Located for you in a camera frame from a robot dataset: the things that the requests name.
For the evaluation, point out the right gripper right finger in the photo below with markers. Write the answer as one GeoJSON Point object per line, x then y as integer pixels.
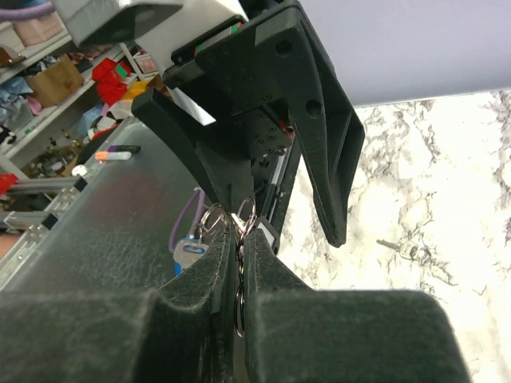
{"type": "Point", "coordinates": [296, 334]}

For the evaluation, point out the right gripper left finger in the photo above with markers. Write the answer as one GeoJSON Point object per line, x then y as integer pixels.
{"type": "Point", "coordinates": [181, 332]}

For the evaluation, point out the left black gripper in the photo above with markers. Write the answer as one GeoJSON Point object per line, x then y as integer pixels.
{"type": "Point", "coordinates": [253, 79]}

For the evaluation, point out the keys with blue tag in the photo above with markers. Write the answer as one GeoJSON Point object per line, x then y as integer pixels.
{"type": "Point", "coordinates": [244, 221]}

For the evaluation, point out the blue plastic key tag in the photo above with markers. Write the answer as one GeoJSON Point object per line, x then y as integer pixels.
{"type": "Point", "coordinates": [186, 252]}

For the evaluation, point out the loose silver key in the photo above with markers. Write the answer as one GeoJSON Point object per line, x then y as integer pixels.
{"type": "Point", "coordinates": [407, 250]}

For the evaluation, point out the orange purple marker pen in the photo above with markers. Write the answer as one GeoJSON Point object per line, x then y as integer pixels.
{"type": "Point", "coordinates": [117, 153]}

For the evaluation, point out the brown cardboard box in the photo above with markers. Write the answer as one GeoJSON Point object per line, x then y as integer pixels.
{"type": "Point", "coordinates": [54, 85]}

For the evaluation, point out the cluttered storage shelf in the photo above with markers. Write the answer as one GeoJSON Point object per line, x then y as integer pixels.
{"type": "Point", "coordinates": [32, 135]}

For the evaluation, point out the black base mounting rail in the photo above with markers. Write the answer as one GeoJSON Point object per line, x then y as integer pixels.
{"type": "Point", "coordinates": [274, 177]}

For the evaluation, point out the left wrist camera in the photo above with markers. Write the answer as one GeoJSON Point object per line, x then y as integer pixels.
{"type": "Point", "coordinates": [110, 21]}

